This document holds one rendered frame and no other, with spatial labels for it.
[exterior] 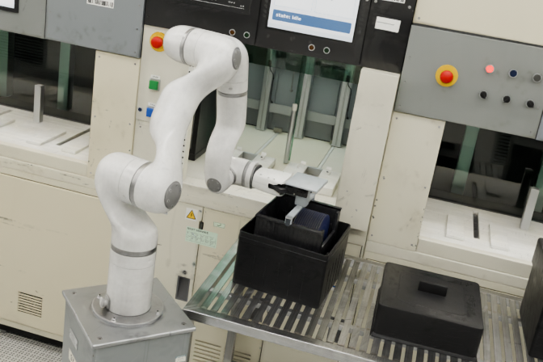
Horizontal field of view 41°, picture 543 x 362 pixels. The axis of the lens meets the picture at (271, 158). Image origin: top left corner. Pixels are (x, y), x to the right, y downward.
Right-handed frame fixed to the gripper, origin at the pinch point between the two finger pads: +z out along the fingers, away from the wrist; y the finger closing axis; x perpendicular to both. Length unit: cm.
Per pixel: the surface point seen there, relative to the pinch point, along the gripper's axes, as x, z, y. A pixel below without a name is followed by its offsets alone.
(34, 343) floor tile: -106, -108, -22
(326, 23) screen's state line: 46, -9, -28
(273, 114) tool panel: -11, -50, -114
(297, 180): 2.7, -2.0, 1.5
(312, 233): -8.3, 7.3, 10.5
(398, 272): -19.6, 32.2, -4.5
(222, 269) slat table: -29.8, -19.1, 7.7
